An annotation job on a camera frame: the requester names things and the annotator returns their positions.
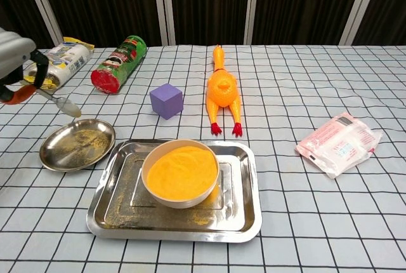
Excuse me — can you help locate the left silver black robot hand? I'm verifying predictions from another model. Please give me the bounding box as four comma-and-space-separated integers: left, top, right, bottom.
0, 27, 50, 105

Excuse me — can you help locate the silver metal spoon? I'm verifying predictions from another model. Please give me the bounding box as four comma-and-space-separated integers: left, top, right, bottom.
36, 88, 82, 118

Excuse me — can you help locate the beige round bowl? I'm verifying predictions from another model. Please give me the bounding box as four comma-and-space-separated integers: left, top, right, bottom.
140, 138, 220, 210

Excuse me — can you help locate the rectangular steel tray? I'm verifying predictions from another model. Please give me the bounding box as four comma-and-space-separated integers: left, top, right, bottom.
86, 138, 263, 244

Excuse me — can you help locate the white grid-patterned tablecloth table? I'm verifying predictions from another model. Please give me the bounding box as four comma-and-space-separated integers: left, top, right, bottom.
0, 44, 406, 273

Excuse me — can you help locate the yellow white roll package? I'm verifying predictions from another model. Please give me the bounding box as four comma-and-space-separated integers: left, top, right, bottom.
23, 36, 95, 91

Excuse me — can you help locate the green Pringles can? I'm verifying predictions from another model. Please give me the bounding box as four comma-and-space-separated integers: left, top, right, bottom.
90, 34, 148, 95

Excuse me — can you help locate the round steel plate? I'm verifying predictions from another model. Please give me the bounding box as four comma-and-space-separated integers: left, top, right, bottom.
39, 118, 117, 173

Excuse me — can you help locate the purple foam cube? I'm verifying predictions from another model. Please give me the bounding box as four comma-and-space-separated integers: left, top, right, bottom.
149, 83, 184, 121

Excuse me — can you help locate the yellow powder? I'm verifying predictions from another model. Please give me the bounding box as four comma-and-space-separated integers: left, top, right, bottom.
146, 145, 218, 201

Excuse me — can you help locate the orange rubber chicken toy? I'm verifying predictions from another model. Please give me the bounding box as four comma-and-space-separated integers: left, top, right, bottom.
205, 44, 242, 137

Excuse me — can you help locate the pink white plastic packet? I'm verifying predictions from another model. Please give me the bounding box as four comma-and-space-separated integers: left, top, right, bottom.
294, 111, 383, 180

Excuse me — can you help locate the white screen frame post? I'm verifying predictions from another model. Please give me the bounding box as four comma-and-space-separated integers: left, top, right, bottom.
338, 0, 377, 46
152, 0, 177, 46
20, 0, 64, 47
244, 0, 261, 45

